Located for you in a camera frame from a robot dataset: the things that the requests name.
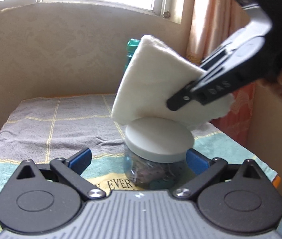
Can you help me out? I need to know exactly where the clear jar with white lid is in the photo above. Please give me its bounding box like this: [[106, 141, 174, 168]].
[[124, 117, 194, 189]]

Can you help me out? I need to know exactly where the white terry cloth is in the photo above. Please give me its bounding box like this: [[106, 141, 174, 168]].
[[112, 35, 234, 130]]

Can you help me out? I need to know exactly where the pink patterned curtain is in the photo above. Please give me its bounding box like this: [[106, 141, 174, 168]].
[[185, 0, 256, 147]]

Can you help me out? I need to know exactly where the grey checked table towel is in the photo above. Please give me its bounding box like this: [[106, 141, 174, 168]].
[[0, 93, 279, 239]]

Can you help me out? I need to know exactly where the green water bottle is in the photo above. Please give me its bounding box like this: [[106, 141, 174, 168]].
[[125, 38, 140, 69]]

